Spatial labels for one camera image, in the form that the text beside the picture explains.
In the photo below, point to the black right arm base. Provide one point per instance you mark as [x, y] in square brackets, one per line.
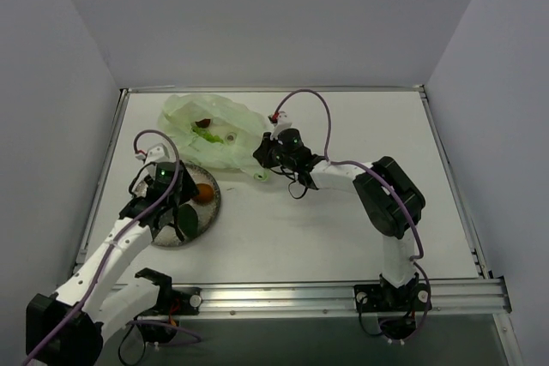
[402, 310]

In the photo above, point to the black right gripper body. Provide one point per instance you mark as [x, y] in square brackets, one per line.
[264, 154]

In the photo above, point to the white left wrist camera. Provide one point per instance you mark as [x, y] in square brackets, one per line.
[155, 154]

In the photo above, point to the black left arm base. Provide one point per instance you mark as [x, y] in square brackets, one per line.
[160, 325]

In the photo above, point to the speckled round plate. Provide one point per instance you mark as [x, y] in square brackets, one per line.
[170, 236]

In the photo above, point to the aluminium table frame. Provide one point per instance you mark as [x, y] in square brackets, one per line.
[268, 256]

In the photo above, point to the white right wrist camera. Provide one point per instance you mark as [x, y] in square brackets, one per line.
[280, 122]

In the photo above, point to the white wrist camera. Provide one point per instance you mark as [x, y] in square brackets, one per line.
[155, 154]
[280, 122]

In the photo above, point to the pale green plastic bag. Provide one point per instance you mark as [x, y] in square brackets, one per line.
[214, 132]

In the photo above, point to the green fake grapes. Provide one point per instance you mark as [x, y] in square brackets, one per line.
[207, 136]

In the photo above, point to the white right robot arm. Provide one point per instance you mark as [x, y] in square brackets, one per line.
[392, 202]

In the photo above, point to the dark green fake avocado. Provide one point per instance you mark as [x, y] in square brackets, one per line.
[188, 221]

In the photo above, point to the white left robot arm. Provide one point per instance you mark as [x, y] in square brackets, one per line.
[71, 325]

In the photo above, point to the orange fake fruit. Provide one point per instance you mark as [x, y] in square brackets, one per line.
[205, 193]

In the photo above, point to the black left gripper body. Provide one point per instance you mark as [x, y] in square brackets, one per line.
[172, 210]

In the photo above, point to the dark red fake fruit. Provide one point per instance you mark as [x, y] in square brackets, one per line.
[203, 123]

